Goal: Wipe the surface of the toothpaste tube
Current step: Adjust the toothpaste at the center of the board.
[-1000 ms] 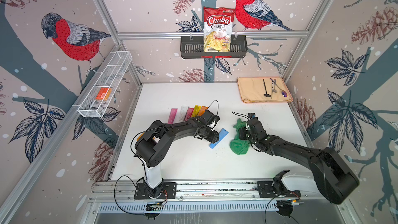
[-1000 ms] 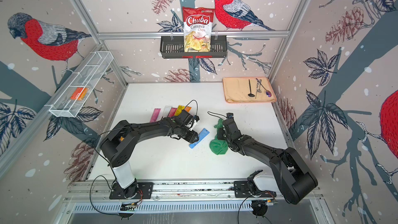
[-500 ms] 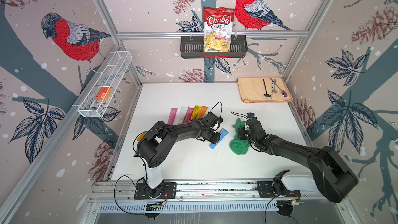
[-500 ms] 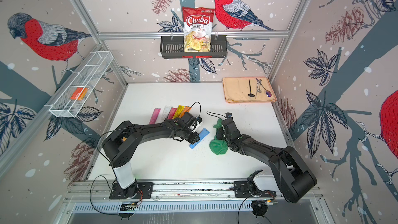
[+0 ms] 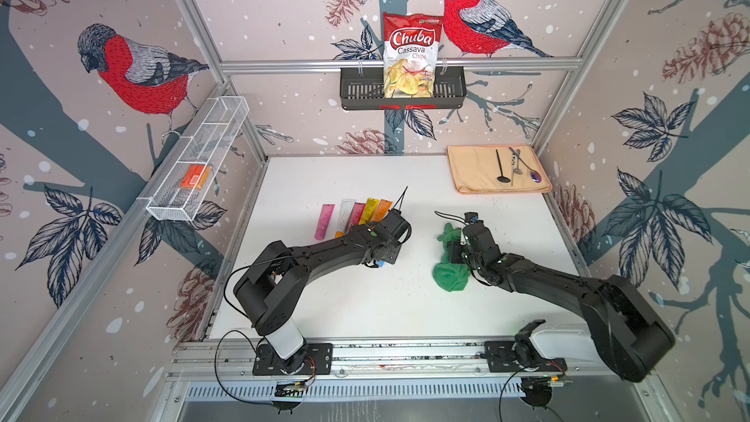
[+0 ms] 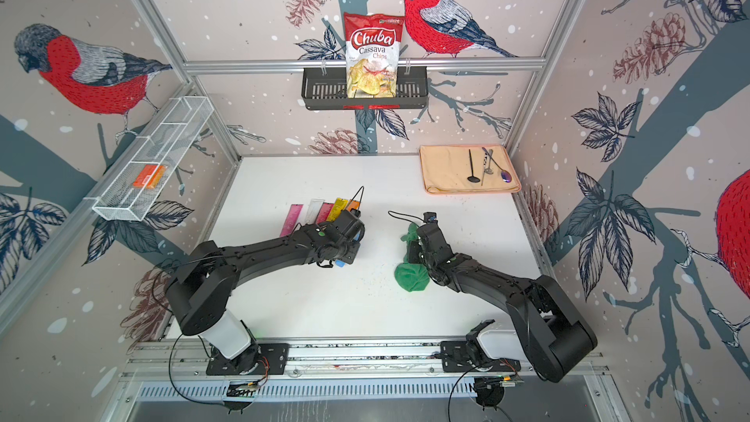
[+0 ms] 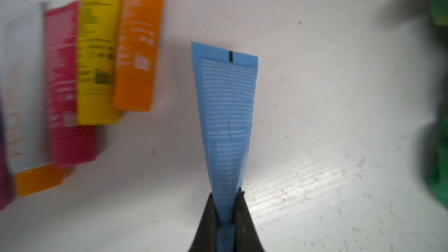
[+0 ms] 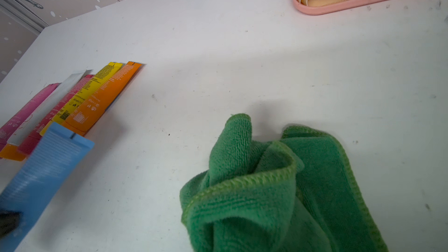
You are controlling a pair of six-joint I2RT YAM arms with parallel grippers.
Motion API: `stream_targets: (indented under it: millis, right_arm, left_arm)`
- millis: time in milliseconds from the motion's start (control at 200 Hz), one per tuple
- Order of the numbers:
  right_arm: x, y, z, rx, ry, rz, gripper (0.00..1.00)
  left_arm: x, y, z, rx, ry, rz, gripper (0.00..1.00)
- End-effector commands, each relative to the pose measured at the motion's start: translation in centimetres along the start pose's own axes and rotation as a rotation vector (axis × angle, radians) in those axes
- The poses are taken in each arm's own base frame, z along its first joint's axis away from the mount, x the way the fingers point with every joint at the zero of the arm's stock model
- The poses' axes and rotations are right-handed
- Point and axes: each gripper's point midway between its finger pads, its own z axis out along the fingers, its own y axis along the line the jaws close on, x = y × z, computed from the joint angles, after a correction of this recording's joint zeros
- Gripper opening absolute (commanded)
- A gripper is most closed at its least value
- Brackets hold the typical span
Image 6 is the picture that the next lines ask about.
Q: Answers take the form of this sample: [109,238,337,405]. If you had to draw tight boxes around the Chuba cassava chips bag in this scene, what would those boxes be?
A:
[344,13,404,99]

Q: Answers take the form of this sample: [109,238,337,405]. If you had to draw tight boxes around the yellow toothpaste tube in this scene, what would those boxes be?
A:
[326,197,349,222]

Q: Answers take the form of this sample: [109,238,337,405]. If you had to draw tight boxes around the magenta toothpaste tube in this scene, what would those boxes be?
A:
[280,204,304,236]

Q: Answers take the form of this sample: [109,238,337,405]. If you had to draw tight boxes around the green cleaning cloth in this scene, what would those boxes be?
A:
[394,223,431,292]

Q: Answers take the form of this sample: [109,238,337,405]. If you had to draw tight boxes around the pink tray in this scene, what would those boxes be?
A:
[418,143,523,195]

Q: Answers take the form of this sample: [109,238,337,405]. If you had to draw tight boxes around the white toothpaste tube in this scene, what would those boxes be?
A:
[305,198,324,225]

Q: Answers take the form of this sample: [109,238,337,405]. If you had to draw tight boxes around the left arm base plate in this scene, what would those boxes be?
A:
[206,342,290,376]

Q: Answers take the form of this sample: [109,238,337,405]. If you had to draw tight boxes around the white wire wall shelf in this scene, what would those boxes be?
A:
[89,96,214,222]

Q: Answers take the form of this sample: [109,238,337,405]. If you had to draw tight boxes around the orange packet in shelf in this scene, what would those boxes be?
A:
[132,164,167,190]

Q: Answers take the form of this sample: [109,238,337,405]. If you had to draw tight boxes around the iridescent purple spoon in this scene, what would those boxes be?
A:
[482,148,513,184]

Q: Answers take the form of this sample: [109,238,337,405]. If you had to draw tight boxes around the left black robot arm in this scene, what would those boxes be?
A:
[165,209,365,372]

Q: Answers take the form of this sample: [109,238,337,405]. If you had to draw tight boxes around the patterned handle utensil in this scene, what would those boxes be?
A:
[480,152,492,185]

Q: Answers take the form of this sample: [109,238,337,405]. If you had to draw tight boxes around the red pink toothpaste tube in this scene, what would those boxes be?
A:
[316,202,334,224]

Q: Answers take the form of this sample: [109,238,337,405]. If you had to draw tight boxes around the black spoon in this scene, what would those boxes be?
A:
[467,150,480,184]

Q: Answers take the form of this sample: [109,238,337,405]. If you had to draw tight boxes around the black wire wall basket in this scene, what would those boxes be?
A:
[301,66,429,111]

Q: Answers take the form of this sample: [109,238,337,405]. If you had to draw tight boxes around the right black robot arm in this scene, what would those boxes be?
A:
[406,222,598,383]

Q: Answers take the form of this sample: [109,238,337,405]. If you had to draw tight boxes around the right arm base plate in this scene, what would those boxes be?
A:
[436,340,521,374]

